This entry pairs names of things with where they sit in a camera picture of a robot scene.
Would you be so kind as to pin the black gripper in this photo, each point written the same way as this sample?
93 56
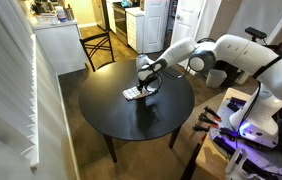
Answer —
144 83

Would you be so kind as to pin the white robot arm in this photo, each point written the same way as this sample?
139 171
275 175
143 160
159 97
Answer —
254 120

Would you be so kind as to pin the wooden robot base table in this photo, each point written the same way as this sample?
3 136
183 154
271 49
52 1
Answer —
211 160

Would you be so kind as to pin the round black table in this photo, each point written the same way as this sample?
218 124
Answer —
104 107

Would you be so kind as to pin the black orange bar clamp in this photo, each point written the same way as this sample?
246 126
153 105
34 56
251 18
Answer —
208 116

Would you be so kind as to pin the white trash bin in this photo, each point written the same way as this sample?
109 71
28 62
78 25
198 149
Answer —
215 78

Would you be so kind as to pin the stainless steel oven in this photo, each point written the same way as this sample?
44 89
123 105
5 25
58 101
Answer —
120 22

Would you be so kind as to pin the white door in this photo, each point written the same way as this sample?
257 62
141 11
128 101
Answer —
186 19

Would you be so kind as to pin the white kitchen counter cabinet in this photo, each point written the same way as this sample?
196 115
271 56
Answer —
62 45

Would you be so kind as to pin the metal utensil holder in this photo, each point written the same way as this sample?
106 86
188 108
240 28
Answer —
69 11

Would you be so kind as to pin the white plastic container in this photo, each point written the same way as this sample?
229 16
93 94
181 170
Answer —
61 14

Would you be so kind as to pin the white vertical window blinds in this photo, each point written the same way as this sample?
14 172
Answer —
18 83

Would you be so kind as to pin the black camera on tripod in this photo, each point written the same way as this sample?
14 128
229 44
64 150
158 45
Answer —
256 34

